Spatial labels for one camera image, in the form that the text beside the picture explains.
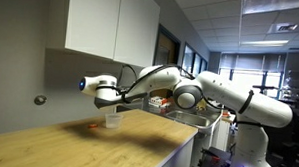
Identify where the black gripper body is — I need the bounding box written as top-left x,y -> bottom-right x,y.
94,97 -> 125,111

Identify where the clear plastic cup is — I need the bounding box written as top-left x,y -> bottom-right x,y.
104,112 -> 124,131

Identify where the red white cardboard box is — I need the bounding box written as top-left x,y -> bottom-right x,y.
149,96 -> 173,109

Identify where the dark wooden door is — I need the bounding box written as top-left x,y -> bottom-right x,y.
154,24 -> 183,68

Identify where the stainless steel sink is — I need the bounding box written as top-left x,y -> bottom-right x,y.
163,108 -> 214,129

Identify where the orange black bar clamp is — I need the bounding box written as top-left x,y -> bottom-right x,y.
210,155 -> 222,167

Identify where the window with blinds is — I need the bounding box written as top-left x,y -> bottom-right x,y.
218,51 -> 287,100

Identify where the rectangular ceiling light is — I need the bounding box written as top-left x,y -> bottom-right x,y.
240,38 -> 290,48

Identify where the black office chair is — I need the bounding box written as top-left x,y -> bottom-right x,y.
267,111 -> 299,167

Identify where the ceiling air vent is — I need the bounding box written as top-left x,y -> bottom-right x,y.
276,23 -> 299,33

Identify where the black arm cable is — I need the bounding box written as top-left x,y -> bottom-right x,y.
116,61 -> 197,107

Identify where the round grey wall knob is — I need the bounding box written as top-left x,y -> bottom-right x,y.
33,93 -> 48,107

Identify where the white wall cabinet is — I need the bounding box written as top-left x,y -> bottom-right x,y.
44,0 -> 161,69

